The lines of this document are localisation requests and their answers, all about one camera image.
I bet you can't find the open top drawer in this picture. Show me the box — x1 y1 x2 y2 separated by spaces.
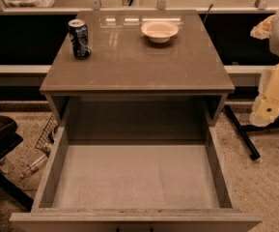
11 129 261 232

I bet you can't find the black metal stand leg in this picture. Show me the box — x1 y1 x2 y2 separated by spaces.
224 105 279 160

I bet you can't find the wire mesh basket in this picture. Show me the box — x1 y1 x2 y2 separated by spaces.
35 115 58 154

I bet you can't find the white paper bowl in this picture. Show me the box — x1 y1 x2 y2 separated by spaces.
141 21 179 44

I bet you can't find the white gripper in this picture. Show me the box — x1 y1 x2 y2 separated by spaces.
249 15 279 127

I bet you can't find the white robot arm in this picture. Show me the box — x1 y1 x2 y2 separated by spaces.
249 9 279 127

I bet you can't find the clear plastic bottle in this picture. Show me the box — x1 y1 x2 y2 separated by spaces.
20 155 48 179

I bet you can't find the blue pepsi can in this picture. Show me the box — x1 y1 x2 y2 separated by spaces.
68 19 91 59

